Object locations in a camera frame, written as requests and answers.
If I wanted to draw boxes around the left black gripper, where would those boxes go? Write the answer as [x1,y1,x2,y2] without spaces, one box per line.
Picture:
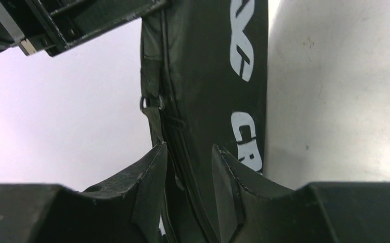
[0,0,167,57]

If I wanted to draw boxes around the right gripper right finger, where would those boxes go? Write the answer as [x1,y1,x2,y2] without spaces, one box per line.
[211,145,390,242]

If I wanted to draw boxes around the black racket bag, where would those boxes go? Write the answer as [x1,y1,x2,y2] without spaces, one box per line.
[140,1,268,242]

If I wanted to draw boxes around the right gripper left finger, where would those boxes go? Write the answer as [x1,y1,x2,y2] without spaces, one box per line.
[0,142,167,242]

